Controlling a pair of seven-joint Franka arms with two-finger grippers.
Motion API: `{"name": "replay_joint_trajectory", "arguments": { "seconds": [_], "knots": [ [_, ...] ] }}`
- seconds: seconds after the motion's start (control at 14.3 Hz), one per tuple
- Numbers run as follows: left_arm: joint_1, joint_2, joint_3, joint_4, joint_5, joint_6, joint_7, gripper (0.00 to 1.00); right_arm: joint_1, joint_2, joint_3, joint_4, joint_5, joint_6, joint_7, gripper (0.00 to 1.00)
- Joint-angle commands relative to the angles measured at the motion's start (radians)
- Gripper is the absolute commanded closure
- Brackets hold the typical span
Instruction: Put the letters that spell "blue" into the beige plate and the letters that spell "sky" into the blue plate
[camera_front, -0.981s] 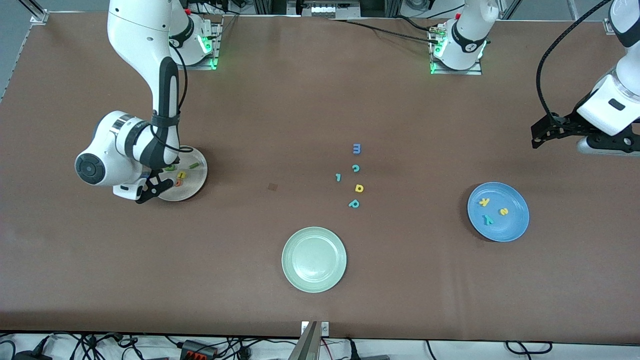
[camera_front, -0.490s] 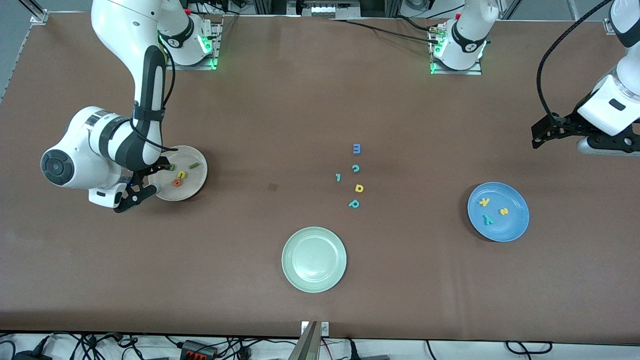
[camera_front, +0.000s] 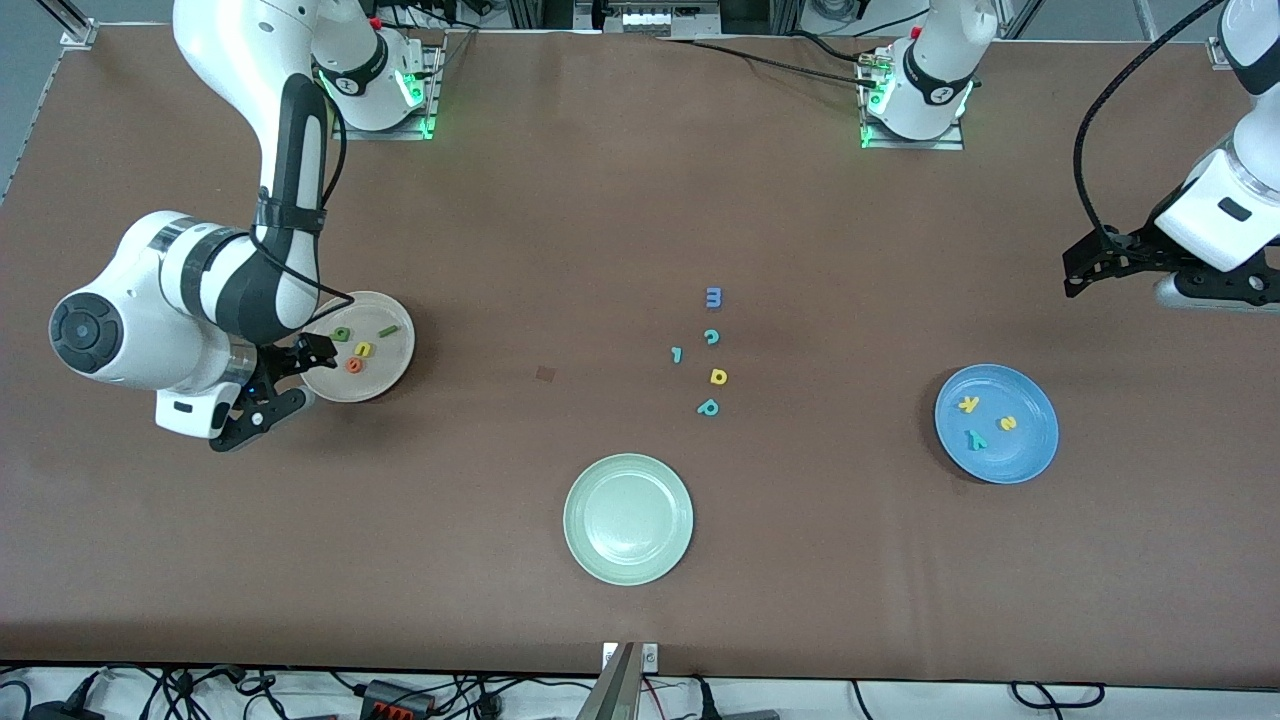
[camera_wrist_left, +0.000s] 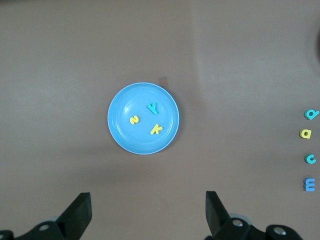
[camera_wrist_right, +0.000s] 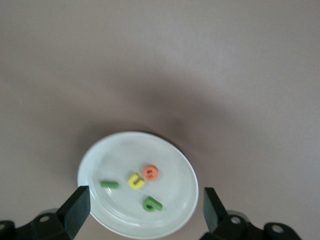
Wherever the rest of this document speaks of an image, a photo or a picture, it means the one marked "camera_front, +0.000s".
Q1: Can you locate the pale green plate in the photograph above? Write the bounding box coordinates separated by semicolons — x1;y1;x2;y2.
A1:
563;453;695;587

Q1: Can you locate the tangled black cable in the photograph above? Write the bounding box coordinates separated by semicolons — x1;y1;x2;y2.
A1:
0;665;361;720

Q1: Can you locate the blue plate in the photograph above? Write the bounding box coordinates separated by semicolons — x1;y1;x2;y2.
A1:
934;363;1060;486

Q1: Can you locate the silver terminal block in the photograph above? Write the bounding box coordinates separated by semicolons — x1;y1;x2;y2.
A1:
600;0;721;37

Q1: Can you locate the grey metal bar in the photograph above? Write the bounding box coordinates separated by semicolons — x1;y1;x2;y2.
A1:
578;642;641;720

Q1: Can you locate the black power strip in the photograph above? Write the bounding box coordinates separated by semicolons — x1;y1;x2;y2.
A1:
360;680;438;720

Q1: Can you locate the black table cable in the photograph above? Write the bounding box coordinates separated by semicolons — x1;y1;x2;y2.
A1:
660;38;881;89
790;33;879;65

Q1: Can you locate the aluminium corner bracket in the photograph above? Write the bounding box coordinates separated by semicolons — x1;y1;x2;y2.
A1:
35;0;98;49

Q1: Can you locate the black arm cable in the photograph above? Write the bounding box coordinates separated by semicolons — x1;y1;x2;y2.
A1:
255;60;356;341
1073;0;1226;241

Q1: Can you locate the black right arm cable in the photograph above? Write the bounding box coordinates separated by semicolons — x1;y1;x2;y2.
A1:
255;60;356;341

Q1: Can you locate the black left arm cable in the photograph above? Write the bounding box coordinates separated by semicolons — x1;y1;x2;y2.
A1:
1073;0;1226;241

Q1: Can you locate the black cable loop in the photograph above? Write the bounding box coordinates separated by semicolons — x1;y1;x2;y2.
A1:
1008;681;1107;711

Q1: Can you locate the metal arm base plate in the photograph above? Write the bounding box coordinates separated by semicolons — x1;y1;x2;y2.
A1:
330;45;439;141
858;45;967;151

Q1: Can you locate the brown table mat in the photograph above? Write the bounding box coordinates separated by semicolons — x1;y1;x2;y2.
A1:
0;22;1280;691

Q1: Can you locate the beige brown plate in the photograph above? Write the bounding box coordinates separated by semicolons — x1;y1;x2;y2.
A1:
298;290;417;404

